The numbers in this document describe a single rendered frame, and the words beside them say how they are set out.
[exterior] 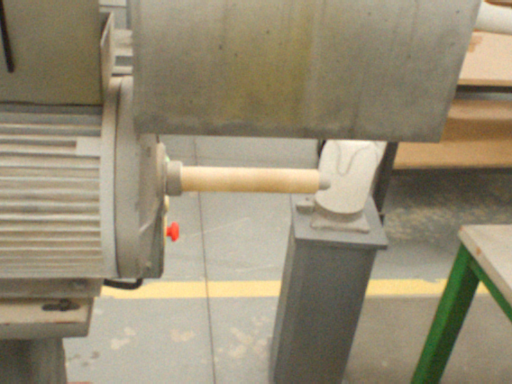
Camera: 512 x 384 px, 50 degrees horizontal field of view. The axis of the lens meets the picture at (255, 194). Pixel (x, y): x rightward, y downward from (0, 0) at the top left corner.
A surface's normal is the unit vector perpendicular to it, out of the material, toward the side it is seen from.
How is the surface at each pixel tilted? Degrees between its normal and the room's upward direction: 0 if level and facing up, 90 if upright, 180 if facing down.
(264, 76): 90
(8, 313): 0
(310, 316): 90
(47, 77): 90
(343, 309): 90
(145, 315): 0
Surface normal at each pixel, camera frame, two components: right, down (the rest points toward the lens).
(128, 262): 0.09, 0.78
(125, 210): 0.15, 0.30
